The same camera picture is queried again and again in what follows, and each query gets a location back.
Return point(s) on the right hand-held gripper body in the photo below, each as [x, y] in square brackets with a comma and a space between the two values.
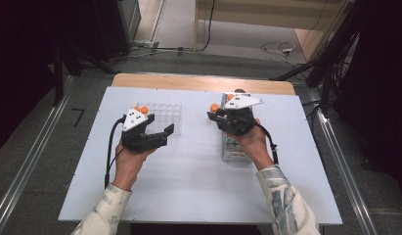
[241, 122]

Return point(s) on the clear plastic tube rack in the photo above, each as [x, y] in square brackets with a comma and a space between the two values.
[167, 114]

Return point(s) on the person's left hand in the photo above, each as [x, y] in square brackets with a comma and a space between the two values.
[130, 166]

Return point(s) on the black cabinet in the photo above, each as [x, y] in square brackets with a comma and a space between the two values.
[113, 29]

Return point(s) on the light wooden furniture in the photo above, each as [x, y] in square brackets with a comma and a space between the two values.
[254, 13]

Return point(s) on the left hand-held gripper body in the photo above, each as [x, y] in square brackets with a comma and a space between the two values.
[136, 142]

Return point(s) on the person's right hand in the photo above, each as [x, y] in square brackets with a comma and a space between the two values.
[254, 147]

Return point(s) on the black tripod stand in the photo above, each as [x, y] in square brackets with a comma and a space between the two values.
[58, 75]

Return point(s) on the dark curtain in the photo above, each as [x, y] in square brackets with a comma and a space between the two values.
[381, 81]
[19, 65]

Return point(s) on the orange-capped clear tube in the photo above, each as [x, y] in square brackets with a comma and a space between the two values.
[136, 108]
[214, 107]
[230, 97]
[144, 110]

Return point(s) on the aluminium floor rail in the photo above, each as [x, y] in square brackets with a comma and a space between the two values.
[29, 163]
[351, 196]

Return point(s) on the grey power strip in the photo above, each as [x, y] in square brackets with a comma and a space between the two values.
[146, 44]

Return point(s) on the white board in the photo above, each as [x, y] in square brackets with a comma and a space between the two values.
[188, 182]

